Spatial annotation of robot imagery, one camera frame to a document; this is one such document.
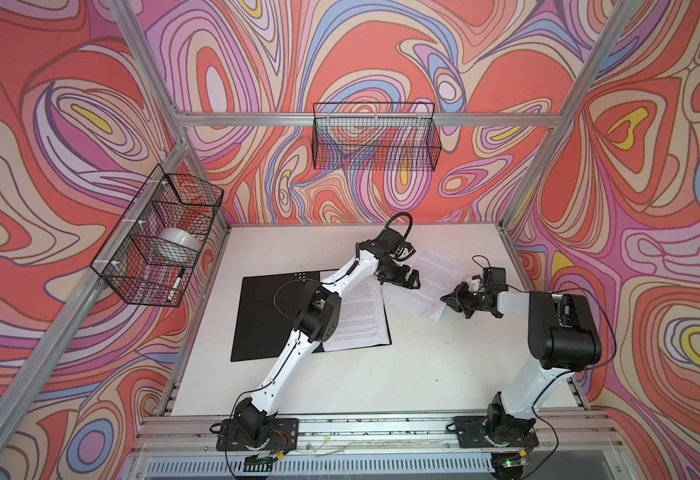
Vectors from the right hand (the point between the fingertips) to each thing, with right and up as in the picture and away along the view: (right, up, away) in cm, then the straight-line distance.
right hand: (443, 301), depth 98 cm
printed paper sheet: (-27, -5, -4) cm, 28 cm away
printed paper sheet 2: (0, +9, +7) cm, 11 cm away
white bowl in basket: (-72, +18, -28) cm, 79 cm away
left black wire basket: (-81, +30, -17) cm, 89 cm away
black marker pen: (-74, +6, -27) cm, 79 cm away
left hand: (-10, +7, +1) cm, 12 cm away
